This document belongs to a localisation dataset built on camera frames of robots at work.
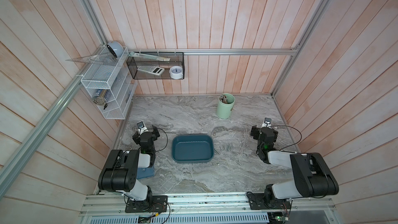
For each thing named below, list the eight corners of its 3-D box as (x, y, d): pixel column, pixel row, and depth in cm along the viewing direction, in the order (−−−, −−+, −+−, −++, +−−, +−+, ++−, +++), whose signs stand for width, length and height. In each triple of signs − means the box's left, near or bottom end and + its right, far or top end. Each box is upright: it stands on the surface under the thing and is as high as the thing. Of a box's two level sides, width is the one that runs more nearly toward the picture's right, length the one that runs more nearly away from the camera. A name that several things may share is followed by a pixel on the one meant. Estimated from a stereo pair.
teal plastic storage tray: (170, 163, 88) (169, 159, 84) (173, 139, 98) (172, 134, 94) (213, 163, 88) (214, 159, 84) (212, 139, 98) (212, 134, 94)
